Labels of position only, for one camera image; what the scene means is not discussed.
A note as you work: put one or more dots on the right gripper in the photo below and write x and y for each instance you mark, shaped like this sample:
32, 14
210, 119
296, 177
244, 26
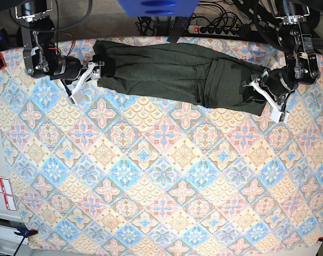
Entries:
71, 68

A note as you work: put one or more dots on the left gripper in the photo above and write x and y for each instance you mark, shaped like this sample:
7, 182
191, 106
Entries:
277, 84

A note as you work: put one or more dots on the dark green long-sleeve shirt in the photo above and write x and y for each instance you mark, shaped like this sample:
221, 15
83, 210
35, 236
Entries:
181, 72

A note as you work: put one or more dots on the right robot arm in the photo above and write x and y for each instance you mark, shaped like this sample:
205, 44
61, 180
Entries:
41, 54

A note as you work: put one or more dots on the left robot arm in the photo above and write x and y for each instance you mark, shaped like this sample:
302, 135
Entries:
295, 38

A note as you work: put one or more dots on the blue plastic box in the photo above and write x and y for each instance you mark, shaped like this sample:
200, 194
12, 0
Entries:
158, 8

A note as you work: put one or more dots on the black remote control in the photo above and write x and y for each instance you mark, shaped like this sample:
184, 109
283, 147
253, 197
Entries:
179, 26

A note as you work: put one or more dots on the patterned colourful table cloth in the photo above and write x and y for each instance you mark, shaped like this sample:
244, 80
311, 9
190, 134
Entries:
127, 175

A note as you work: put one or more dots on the red white labels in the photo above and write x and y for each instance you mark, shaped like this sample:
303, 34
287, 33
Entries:
3, 192

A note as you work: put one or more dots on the blue clamp lower left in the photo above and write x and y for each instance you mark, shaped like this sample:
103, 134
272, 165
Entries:
24, 233

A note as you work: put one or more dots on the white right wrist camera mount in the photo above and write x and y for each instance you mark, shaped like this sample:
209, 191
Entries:
84, 80

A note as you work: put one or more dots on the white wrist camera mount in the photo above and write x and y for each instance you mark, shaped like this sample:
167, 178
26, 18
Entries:
84, 80
252, 91

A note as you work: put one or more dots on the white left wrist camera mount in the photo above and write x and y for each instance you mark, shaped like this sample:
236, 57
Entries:
252, 91

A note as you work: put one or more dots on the black power strip red switch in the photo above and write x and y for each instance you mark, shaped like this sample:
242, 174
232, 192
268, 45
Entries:
212, 30

